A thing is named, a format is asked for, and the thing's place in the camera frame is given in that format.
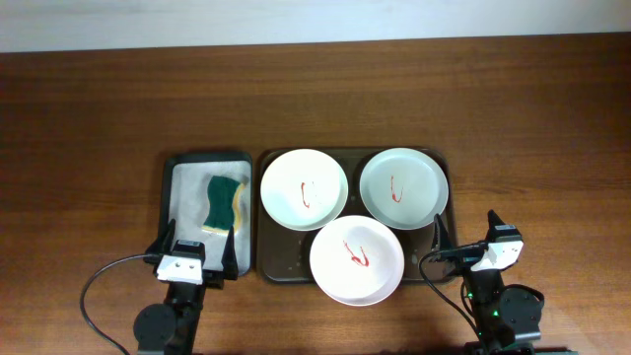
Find cream plate with red stain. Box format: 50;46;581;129
260;149;349;231

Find white cloth tray liner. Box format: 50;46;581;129
168;161;252;276

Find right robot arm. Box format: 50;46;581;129
418;210;544;354

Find white pinkish plate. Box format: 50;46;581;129
310;215;404;307

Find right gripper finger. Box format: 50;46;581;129
486;209;505;242
431;214;454;251

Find small dark green tray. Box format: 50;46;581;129
158;151;253;263

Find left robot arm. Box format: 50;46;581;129
133;221;239;354

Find pale green plate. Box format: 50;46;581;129
359;148;450;230

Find green and yellow sponge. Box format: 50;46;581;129
202;176;245;235

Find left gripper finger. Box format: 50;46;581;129
221;227;239;280
150;219;176;254

